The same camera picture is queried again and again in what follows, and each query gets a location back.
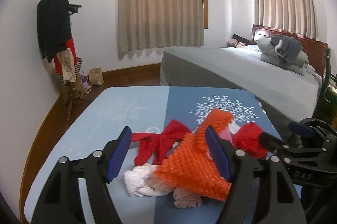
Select striped black white bag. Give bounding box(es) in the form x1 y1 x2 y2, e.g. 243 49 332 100
54 57 83 85

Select black bag beside bed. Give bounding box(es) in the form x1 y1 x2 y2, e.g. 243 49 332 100
227 34 251 48

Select wooden headboard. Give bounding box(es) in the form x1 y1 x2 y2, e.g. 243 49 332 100
250 25 328 76

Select dark grey folded clothes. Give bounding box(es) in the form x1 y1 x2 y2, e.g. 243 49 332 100
270 34 303 68

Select red ribbon bow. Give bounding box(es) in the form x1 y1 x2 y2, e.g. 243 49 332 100
131 119 191 166

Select red hanging bag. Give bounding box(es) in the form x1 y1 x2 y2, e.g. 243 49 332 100
53 37 77 82

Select upper grey pillow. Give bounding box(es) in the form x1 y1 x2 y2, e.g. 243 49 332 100
257 38 309 66

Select bed with grey sheet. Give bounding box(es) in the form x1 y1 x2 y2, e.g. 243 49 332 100
160 46 322 131

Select beige canvas tote bag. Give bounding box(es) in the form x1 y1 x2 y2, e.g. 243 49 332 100
54 48 76 83

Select beige right window curtain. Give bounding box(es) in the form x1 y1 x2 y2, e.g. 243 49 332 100
254 0 318 40

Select beige window curtain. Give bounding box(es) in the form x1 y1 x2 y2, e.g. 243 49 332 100
117 0 204 56
254 0 318 40

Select grey pillow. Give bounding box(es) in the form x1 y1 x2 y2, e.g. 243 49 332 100
260 53 306 76
257 38 309 66

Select black office chair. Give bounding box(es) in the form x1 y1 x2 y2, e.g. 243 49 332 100
313 48 336 123

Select wooden coat rack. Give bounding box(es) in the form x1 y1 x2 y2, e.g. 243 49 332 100
49 0 93 122

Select blue tree print tablecloth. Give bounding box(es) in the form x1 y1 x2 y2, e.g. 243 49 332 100
24 86 289 223

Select lower grey pillow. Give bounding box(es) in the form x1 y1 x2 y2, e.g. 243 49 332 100
260 53 306 76

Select brown paper bag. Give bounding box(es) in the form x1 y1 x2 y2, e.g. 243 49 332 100
88 67 104 86

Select black hanging coat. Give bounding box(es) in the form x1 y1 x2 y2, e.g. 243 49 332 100
37 0 71 63

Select beige left window curtain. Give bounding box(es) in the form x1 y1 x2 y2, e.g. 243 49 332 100
117 0 204 56

